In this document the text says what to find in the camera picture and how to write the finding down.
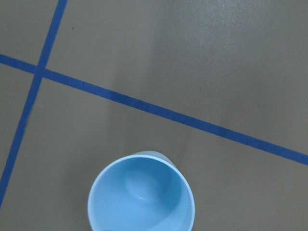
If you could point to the light blue cup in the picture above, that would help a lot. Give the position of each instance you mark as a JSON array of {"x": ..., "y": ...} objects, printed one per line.
[{"x": 141, "y": 192}]

